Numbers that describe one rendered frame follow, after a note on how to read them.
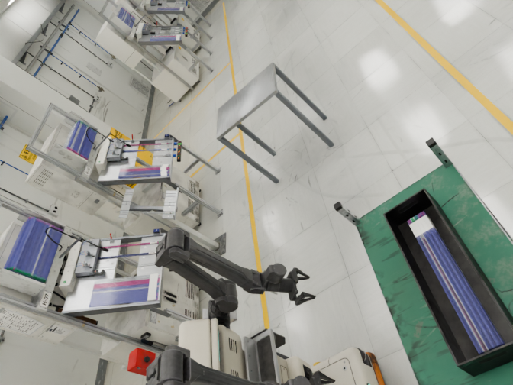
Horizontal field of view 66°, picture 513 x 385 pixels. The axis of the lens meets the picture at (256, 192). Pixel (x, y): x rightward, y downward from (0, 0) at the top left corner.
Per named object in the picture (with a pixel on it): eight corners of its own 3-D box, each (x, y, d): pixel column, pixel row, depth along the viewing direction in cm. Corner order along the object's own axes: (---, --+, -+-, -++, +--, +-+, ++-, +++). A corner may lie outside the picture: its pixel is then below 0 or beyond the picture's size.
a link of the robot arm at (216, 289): (146, 241, 139) (144, 263, 132) (176, 223, 135) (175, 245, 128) (224, 293, 166) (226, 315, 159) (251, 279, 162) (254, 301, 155)
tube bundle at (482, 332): (411, 224, 148) (406, 221, 146) (427, 215, 145) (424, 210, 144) (482, 357, 111) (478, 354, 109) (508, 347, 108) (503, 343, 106)
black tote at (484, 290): (397, 227, 153) (382, 214, 147) (437, 202, 146) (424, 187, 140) (473, 376, 111) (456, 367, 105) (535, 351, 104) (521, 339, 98)
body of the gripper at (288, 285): (294, 270, 162) (277, 269, 160) (300, 291, 154) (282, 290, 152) (288, 280, 166) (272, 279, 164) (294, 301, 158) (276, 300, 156)
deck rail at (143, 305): (161, 305, 300) (159, 300, 295) (160, 307, 298) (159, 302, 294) (64, 315, 295) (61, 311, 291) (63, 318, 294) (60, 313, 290)
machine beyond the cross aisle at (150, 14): (213, 21, 861) (138, -51, 758) (214, 36, 801) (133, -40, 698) (172, 65, 917) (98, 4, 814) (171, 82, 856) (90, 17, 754)
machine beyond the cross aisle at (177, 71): (214, 50, 755) (127, -30, 652) (215, 69, 695) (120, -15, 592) (169, 97, 811) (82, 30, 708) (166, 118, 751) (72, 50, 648)
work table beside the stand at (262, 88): (333, 145, 359) (275, 89, 316) (275, 184, 393) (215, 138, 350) (326, 115, 390) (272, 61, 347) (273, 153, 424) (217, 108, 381)
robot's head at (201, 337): (182, 394, 141) (175, 376, 131) (183, 338, 156) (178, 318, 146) (223, 389, 142) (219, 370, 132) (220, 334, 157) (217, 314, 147)
